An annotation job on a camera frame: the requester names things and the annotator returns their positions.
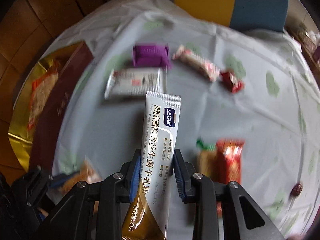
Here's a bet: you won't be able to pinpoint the silver white snack packet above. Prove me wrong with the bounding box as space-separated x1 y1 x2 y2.
104 67 167 100

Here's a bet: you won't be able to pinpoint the dark red gold gift box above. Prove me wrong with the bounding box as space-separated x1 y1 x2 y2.
8 41 94 171

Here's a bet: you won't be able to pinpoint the red candy wrapper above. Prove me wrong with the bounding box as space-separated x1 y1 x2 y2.
220 71 245 94

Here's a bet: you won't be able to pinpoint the white tablecloth green clouds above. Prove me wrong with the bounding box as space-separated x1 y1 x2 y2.
47 0 319 237

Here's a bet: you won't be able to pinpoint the red orange snack packet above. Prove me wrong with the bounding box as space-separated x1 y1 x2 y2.
215 138 245 218

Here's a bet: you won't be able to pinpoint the orange blue snack packet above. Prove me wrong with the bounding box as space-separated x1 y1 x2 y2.
51 157 102 196

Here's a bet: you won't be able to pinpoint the dried red jujube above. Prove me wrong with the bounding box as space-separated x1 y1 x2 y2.
290 183 303 198

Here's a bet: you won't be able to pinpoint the white milk powder stick sachet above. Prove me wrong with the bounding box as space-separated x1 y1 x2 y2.
121 91 181 239

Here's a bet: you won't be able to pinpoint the orange snack packet in box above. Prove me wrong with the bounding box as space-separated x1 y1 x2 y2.
27 60 61 131

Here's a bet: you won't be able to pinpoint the green yellow snack packet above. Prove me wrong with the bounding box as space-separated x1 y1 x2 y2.
196 138 217 178

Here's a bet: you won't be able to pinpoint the wooden side shelf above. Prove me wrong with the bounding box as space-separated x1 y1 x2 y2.
285 22 319 85

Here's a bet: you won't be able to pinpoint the purple snack packet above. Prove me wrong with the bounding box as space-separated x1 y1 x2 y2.
132 43 171 68

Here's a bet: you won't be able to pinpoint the pink white candy bar wrapper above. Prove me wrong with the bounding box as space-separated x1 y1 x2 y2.
171 45 220 82

